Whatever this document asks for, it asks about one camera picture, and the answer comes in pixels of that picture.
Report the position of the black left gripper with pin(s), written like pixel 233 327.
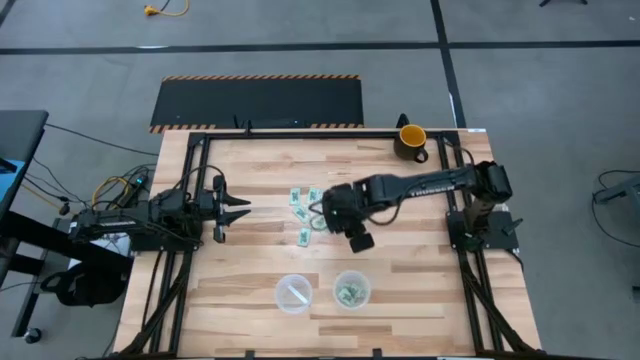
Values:
pixel 219 210

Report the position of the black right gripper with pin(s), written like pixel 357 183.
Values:
pixel 347 207

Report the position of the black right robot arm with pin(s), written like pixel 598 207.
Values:
pixel 425 182

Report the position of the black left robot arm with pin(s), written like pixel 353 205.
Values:
pixel 115 220

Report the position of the brown mug yellow inside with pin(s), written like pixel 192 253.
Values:
pixel 407 150

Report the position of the right clear plastic cup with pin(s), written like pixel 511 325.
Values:
pixel 362 302

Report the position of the clear plastic cup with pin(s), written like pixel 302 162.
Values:
pixel 362 302
pixel 285 305

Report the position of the black power box green light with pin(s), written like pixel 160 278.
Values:
pixel 135 185

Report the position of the left clear plastic cup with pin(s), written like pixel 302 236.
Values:
pixel 285 305

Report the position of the black hazard-striped floor mat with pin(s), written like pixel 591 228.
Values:
pixel 260 102

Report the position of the white printed paper sheet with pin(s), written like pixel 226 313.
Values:
pixel 112 244

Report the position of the black bag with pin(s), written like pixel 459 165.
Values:
pixel 85 287

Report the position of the black equipment cart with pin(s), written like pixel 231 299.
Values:
pixel 22 135

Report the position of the blue board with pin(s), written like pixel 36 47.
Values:
pixel 4 180

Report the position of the grey stand foot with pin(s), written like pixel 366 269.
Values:
pixel 625 190

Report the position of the black stand foot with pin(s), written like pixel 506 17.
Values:
pixel 550 2

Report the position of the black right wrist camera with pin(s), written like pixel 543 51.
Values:
pixel 361 242

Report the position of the black triangular bracket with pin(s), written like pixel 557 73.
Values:
pixel 403 122

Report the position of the black frame bracket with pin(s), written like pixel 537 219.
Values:
pixel 377 354
pixel 248 355

